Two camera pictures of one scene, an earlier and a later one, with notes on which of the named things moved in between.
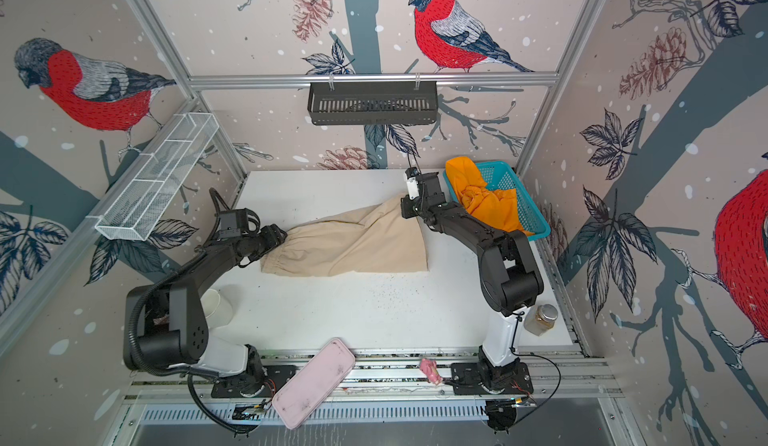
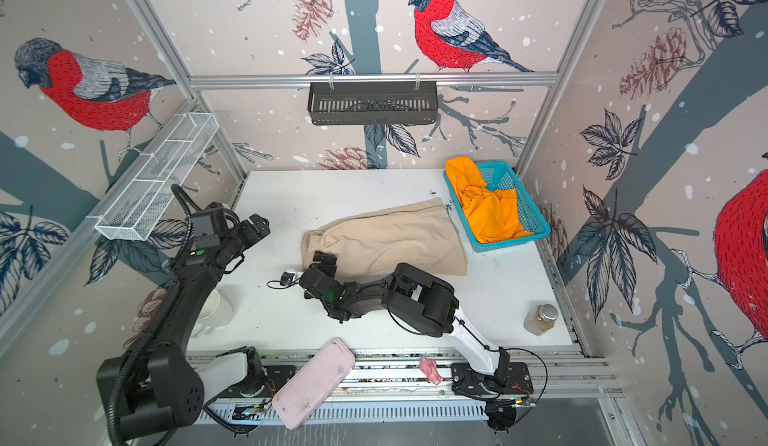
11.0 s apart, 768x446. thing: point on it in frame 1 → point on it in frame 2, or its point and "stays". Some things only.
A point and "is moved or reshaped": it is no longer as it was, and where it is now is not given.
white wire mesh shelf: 132,212 stays
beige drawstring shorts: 377,238 is moved or reshaped
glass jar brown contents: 540,319 stays
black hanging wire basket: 369,103 stays
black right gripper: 410,211 → 329,265
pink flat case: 313,384 stays
